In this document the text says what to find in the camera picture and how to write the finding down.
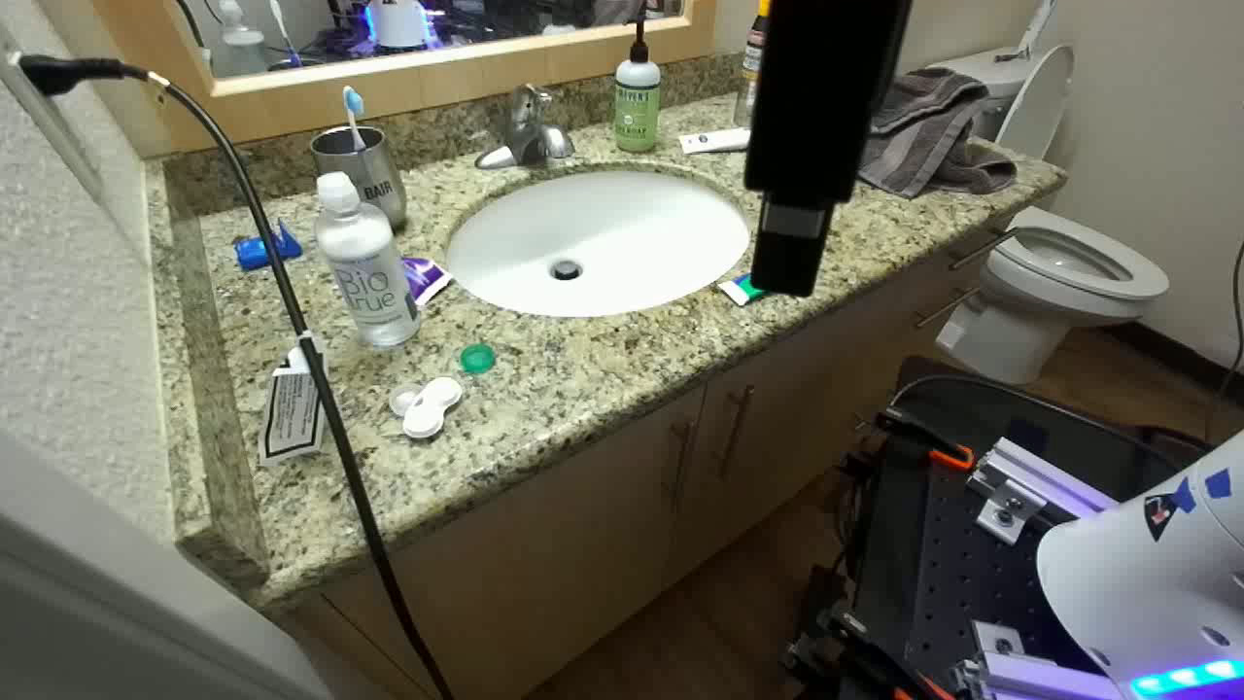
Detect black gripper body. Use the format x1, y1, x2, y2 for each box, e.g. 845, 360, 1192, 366
741, 0, 915, 205

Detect chrome sink tap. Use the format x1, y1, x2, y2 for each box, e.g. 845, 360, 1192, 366
470, 80, 580, 174

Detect green toothpaste tube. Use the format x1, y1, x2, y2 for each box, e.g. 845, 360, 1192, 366
714, 272, 771, 313

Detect grey crumpled towel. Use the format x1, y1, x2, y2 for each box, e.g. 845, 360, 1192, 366
856, 66, 1022, 202

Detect white tube yellow cap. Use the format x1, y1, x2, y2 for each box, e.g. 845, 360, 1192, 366
676, 126, 755, 161

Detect white oval sink basin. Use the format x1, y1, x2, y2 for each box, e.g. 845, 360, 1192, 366
443, 165, 758, 324

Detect green soap pump bottle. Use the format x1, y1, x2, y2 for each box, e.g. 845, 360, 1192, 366
610, 0, 663, 161

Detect white toilet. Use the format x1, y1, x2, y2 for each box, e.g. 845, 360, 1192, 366
925, 38, 1172, 389

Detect orange black clamp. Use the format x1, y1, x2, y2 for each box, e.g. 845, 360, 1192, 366
878, 412, 981, 480

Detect small green round cap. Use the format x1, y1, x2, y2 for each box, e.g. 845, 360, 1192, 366
458, 338, 501, 381

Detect black robot cart table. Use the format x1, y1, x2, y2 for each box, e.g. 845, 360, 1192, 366
790, 366, 1218, 700

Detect beige vanity cabinet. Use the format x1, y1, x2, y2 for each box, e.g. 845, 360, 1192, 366
274, 210, 1026, 700

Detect purple foil packet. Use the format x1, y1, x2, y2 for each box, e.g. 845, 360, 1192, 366
395, 253, 458, 313

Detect stainless steel cup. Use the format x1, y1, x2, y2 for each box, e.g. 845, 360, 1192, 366
306, 126, 413, 233

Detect clear contact solution bottle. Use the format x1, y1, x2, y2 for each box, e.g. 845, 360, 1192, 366
312, 169, 422, 353

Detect white blue toothbrush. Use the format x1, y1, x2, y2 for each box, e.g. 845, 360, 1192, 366
339, 80, 370, 157

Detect small blue plastic object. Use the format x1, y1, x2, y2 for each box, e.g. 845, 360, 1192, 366
233, 220, 306, 276

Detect aluminium extrusion rail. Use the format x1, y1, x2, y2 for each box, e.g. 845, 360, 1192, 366
969, 436, 1119, 548

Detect wooden framed wall mirror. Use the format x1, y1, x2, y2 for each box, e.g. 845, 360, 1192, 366
90, 0, 724, 148

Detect black power cable with plug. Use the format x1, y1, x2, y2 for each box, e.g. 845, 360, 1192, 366
17, 51, 458, 700

